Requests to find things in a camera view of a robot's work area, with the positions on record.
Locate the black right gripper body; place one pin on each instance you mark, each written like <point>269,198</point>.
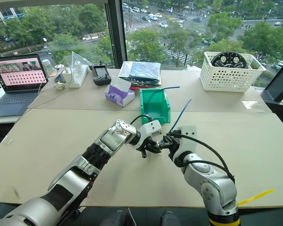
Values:
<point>174,141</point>

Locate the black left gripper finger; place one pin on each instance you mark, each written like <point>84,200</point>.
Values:
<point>156,143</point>
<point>156,150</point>

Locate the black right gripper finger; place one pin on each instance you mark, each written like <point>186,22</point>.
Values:
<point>164,146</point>
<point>166,138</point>

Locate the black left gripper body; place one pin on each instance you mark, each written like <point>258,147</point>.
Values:
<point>146,145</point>

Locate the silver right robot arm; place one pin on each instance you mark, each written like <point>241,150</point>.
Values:
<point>210,186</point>

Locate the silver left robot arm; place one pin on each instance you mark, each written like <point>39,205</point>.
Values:
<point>68,174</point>

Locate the green plastic bin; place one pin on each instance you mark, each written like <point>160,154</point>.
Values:
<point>155,103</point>

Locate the red packet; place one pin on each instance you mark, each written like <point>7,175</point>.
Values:
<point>143,87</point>

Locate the purple tissue pack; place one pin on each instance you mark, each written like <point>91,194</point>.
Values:
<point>119,95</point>

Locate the dark rounded shape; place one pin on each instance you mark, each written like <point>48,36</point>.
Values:
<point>169,219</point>

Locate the silver blue foil bags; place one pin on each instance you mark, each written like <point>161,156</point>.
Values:
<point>140,71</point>

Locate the white perforated plastic basket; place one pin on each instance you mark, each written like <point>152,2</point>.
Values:
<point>228,80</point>

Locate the black handheld controller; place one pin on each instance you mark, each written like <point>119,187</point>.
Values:
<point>100,75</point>

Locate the white power strip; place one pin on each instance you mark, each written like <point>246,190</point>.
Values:
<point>76,78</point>

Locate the yellow tape strip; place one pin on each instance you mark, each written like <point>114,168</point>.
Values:
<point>254,196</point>

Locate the black round circuit board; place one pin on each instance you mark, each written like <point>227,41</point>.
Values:
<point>228,60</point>

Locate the small white device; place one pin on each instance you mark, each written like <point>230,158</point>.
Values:
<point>60,85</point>

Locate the clear plastic bag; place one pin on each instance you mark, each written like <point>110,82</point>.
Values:
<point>81,58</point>

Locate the dark window mullion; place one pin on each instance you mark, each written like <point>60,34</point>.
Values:
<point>116,33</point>

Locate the clear bottle with white cap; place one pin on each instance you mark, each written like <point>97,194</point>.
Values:
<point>47,67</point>

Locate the grey open laptop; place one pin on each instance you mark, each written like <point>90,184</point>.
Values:
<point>14,99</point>

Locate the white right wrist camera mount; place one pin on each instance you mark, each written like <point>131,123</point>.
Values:
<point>188,133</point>

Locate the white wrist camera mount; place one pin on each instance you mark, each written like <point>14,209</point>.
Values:
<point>188,133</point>
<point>149,128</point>

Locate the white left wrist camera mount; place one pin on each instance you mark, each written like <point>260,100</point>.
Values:
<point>149,128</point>

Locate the dark angled window frame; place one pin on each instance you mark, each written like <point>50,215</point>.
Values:
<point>280,94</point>

